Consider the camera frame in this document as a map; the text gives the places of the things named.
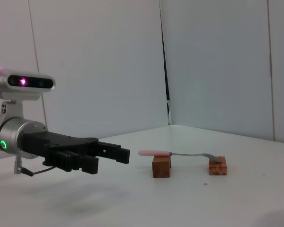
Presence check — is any silver camera mount bracket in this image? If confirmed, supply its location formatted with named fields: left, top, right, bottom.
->
left=0, top=99, right=23, bottom=119

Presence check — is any thin brown gripper cable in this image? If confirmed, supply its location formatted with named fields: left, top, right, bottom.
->
left=20, top=165, right=60, bottom=177

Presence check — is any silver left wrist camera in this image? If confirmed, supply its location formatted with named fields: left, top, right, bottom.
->
left=0, top=68, right=56, bottom=101

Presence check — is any dark brown wooden rest block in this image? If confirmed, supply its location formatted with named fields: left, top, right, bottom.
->
left=152, top=155, right=172, bottom=178

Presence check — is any pink handled metal spoon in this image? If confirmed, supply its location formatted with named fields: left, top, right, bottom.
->
left=138, top=149, right=224, bottom=164

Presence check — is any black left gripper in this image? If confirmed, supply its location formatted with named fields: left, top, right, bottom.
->
left=20, top=131, right=131, bottom=175

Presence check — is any light grained wooden rest block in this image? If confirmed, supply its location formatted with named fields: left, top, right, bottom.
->
left=208, top=156, right=228, bottom=176

